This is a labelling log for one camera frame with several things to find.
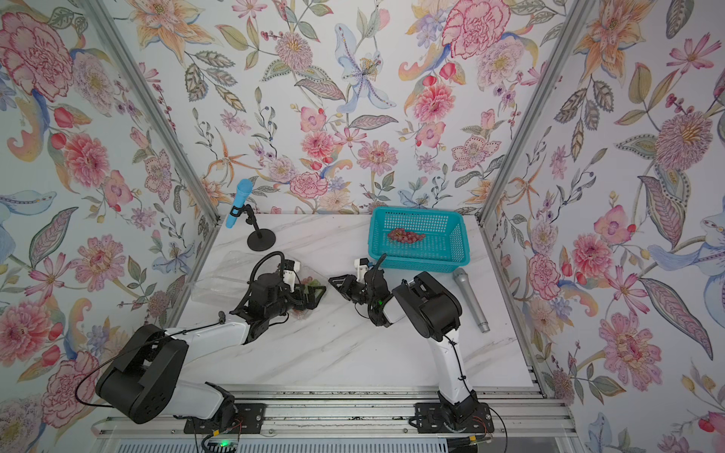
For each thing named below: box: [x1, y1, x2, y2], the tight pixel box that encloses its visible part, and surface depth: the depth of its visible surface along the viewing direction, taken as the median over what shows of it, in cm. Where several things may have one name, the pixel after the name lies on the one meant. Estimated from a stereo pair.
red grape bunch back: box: [387, 228, 426, 245], surface depth 115 cm
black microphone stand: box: [229, 203, 277, 252], surface depth 115 cm
